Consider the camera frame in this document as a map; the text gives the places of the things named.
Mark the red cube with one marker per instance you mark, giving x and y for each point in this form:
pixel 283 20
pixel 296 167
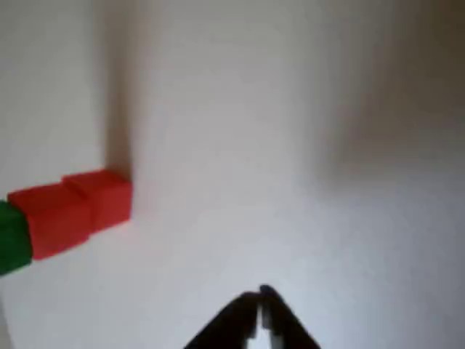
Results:
pixel 54 221
pixel 109 203

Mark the green cube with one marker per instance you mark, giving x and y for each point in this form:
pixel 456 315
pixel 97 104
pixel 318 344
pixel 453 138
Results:
pixel 12 240

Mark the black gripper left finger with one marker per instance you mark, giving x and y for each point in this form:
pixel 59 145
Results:
pixel 232 323

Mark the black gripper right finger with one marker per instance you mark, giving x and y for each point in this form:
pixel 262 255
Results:
pixel 287 327

